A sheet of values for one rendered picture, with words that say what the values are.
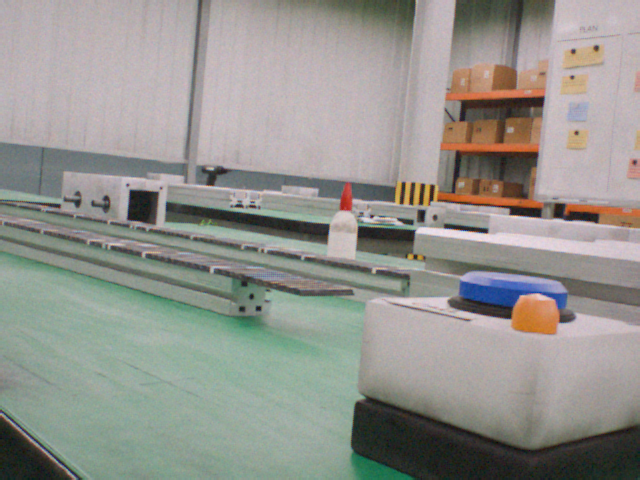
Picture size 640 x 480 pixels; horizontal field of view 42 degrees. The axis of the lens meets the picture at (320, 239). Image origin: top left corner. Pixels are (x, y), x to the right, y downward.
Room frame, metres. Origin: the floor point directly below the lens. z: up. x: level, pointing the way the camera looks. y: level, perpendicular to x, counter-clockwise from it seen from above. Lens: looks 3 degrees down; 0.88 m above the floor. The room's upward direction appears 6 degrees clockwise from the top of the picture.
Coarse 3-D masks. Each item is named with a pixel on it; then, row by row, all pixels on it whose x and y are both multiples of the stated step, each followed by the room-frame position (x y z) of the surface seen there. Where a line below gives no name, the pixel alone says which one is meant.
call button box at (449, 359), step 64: (384, 320) 0.31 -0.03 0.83; (448, 320) 0.29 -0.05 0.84; (576, 320) 0.31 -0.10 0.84; (384, 384) 0.31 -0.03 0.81; (448, 384) 0.29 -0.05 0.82; (512, 384) 0.27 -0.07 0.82; (576, 384) 0.28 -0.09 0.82; (384, 448) 0.31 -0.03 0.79; (448, 448) 0.29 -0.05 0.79; (512, 448) 0.27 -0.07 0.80; (576, 448) 0.28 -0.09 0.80
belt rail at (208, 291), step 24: (0, 240) 0.95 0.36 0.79; (24, 240) 0.91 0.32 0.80; (48, 240) 0.86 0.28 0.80; (48, 264) 0.85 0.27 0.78; (72, 264) 0.82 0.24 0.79; (96, 264) 0.79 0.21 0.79; (120, 264) 0.75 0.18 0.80; (144, 264) 0.72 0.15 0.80; (168, 264) 0.69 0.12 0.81; (144, 288) 0.72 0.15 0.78; (168, 288) 0.69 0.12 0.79; (192, 288) 0.68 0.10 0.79; (216, 288) 0.64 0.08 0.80; (240, 288) 0.63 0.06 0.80; (264, 288) 0.65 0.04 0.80; (240, 312) 0.64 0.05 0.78; (264, 312) 0.65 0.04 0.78
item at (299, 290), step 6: (288, 288) 0.57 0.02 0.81; (294, 288) 0.57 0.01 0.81; (300, 288) 0.57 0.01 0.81; (306, 288) 0.58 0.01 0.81; (312, 288) 0.58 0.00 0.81; (318, 288) 0.58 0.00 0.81; (324, 288) 0.59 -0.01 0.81; (330, 288) 0.59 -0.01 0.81; (336, 288) 0.59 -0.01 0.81; (342, 288) 0.60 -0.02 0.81; (348, 288) 0.60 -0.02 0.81; (294, 294) 0.57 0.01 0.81; (300, 294) 0.56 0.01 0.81; (306, 294) 0.57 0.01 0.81; (312, 294) 0.57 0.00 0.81; (318, 294) 0.57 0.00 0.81; (324, 294) 0.58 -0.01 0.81; (330, 294) 0.58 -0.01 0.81; (336, 294) 0.58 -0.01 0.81; (342, 294) 0.59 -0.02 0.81; (348, 294) 0.59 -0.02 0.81; (354, 294) 0.60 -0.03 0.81
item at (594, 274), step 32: (448, 256) 0.44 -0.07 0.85; (480, 256) 0.43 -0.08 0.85; (512, 256) 0.41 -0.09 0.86; (544, 256) 0.40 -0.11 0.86; (576, 256) 0.39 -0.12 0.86; (608, 256) 0.38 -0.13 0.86; (416, 288) 0.46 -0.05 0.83; (448, 288) 0.44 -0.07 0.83; (576, 288) 0.40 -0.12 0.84; (608, 288) 0.39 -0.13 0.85
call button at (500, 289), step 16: (480, 272) 0.33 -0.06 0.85; (464, 288) 0.31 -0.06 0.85; (480, 288) 0.30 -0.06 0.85; (496, 288) 0.30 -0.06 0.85; (512, 288) 0.30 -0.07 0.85; (528, 288) 0.30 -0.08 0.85; (544, 288) 0.30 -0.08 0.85; (560, 288) 0.31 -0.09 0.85; (496, 304) 0.31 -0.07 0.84; (512, 304) 0.30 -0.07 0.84; (560, 304) 0.30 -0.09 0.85
